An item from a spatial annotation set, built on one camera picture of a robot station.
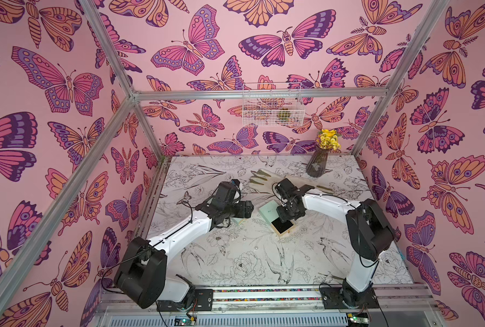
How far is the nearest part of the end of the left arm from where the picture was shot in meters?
0.62

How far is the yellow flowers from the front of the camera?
3.08 feet

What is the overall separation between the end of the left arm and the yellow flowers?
471 mm
